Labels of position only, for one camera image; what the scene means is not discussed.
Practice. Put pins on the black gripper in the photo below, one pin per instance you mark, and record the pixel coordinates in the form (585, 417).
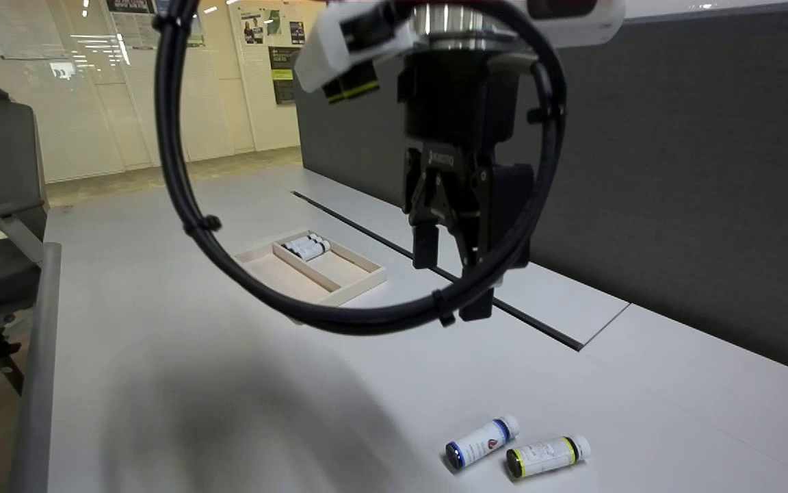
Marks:
(464, 110)

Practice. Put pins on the wooden tray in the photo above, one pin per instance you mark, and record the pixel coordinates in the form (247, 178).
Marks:
(358, 273)

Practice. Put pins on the white and blue pack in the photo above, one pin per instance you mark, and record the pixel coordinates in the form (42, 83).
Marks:
(306, 247)

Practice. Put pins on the dark grey desk partition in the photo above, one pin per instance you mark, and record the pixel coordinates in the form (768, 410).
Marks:
(686, 183)

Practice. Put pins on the grey office chair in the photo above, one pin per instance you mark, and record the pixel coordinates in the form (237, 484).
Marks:
(2, 166)

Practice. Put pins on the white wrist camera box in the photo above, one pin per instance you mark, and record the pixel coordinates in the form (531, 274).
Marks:
(349, 51)

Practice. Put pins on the dark green wall poster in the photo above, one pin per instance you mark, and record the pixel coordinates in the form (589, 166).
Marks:
(280, 69)

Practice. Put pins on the small dark wall poster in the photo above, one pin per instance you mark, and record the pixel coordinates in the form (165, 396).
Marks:
(296, 32)

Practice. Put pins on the small photo wall poster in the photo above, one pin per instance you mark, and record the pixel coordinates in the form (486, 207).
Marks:
(252, 28)

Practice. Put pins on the large wall poster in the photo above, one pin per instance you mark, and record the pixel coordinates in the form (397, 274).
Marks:
(195, 28)

